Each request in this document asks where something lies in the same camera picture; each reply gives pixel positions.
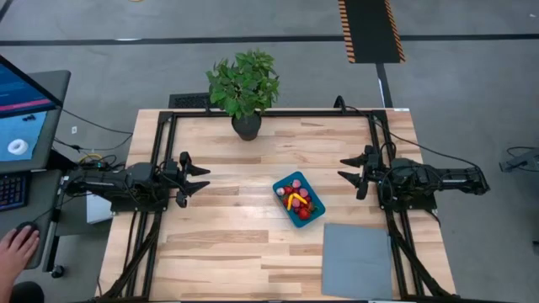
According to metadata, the black power cable with plug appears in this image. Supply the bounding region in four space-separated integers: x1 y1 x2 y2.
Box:
334 95 483 172

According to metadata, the person's forearm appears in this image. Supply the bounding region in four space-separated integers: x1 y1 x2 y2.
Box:
0 273 16 303

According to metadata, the black aluminium table frame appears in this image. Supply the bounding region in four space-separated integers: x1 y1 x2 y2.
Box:
96 109 460 303

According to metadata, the thin black cable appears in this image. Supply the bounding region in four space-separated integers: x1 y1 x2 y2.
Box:
53 135 134 153
61 107 134 136

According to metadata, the grey computer desk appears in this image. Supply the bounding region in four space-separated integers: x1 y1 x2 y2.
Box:
0 69 72 274

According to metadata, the grey stand foot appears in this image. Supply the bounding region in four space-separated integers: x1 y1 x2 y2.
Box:
499 147 539 173

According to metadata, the green potted plant black pot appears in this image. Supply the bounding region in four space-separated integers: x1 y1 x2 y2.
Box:
205 49 281 142

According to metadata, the black hazard-striped floor mat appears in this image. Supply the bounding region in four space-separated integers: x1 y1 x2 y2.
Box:
337 0 406 65

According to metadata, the person's hand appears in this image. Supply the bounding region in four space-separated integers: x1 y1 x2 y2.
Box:
0 225 41 281

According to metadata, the black office chair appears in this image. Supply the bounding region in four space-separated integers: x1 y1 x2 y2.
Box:
8 280 45 303

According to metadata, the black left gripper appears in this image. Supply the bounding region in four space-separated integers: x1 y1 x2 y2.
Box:
163 151 211 197

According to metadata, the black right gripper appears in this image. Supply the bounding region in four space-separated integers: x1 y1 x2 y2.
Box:
337 145 398 197

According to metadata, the black desk support bar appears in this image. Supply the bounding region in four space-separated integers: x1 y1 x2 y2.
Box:
46 147 72 170

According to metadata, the black perforated floor grate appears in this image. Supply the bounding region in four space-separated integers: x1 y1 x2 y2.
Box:
168 93 216 109

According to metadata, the blue plastic tupperware container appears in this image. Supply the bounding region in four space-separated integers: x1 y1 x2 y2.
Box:
272 170 327 229

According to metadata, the black backlit keyboard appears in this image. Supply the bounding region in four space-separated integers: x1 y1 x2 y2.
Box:
0 171 29 212

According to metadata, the grey square container lid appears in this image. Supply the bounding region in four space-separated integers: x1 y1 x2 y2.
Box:
321 222 395 300

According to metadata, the computer monitor blue screen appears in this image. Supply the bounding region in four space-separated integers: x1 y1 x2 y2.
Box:
0 54 65 174

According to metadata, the white box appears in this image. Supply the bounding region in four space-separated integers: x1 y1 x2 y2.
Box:
85 193 114 225

